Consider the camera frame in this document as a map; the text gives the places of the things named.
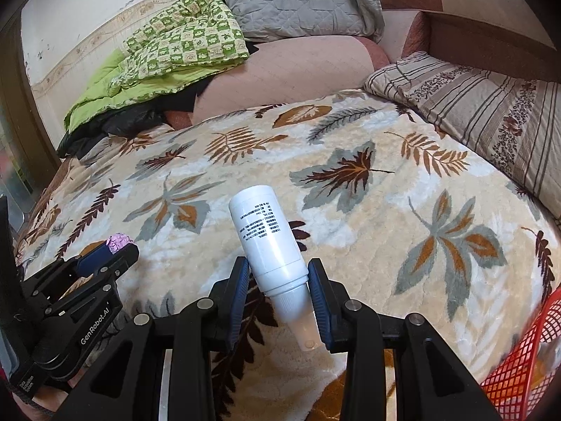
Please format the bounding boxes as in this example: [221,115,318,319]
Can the grey quilted pillow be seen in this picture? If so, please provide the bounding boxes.
[224,0,385,42]

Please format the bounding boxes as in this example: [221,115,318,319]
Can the white spray bottle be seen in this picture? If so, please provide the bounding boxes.
[229,185,320,352]

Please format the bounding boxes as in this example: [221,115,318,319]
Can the red plastic mesh basket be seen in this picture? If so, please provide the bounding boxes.
[481,290,560,420]

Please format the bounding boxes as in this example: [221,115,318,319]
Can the pink quilted bolster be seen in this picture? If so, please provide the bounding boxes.
[161,35,389,129]

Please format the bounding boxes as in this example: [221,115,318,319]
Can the brown patchwork headboard cushion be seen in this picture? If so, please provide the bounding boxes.
[379,0,560,82]

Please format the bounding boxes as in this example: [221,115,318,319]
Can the leaf pattern bed blanket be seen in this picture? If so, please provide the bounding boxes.
[14,88,561,421]

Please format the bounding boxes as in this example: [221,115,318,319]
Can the striped floral pillow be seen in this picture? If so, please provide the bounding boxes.
[364,51,560,219]

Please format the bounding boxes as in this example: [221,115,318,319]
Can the green checkered quilt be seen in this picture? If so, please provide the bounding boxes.
[64,0,250,133]

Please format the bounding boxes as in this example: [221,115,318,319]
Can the purple wrapper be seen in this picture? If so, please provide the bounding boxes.
[106,233,133,254]

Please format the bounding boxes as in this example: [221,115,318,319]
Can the black garment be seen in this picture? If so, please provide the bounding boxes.
[56,76,213,159]

